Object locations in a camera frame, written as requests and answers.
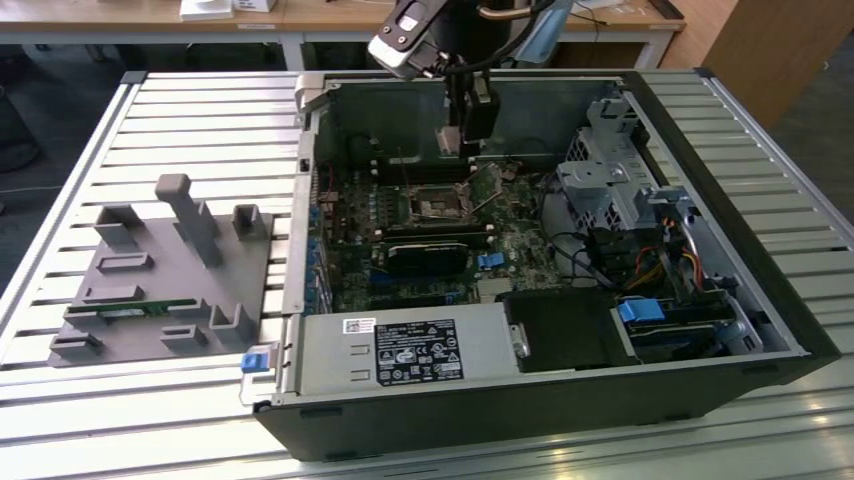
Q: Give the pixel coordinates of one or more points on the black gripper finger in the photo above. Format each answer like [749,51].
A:
[456,102]
[482,117]

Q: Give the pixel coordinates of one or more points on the silver square CPU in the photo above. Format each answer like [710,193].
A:
[448,140]

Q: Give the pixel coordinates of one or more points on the thin metal locking lever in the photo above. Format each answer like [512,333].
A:
[440,216]
[403,167]

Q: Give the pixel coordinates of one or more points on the black RAM slot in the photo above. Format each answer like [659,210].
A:
[434,230]
[434,178]
[420,166]
[434,238]

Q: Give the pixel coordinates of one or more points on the CPU socket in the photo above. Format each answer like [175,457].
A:
[436,205]

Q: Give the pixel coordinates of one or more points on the silver disk bay cage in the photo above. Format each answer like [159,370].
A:
[594,200]

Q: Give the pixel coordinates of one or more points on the green motherboard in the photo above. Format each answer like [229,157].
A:
[520,240]

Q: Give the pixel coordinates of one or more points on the blue motherboard connector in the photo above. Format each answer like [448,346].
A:
[490,261]

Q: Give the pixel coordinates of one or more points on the black graphics card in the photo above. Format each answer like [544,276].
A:
[427,260]

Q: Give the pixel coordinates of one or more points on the small silver heat sink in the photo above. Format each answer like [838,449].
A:
[494,290]

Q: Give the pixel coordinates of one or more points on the white box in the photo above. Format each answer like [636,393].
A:
[207,10]

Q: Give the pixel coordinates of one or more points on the wooden cabinet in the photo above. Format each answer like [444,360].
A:
[767,50]

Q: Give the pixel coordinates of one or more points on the wooden desk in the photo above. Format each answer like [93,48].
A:
[133,22]

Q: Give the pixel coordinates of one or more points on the black hard disk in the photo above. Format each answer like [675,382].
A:
[667,340]

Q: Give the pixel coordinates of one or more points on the silver power supply unit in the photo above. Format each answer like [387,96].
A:
[334,360]

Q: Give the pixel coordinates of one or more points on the grey parts rack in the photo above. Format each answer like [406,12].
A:
[167,300]

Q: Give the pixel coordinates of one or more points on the blue case latch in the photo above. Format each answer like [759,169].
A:
[253,363]

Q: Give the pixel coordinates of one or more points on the green RAM stick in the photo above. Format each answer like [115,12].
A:
[156,306]

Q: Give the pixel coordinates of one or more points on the black PC case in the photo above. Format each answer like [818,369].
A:
[467,425]

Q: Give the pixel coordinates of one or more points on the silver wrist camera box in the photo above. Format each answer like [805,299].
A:
[403,45]

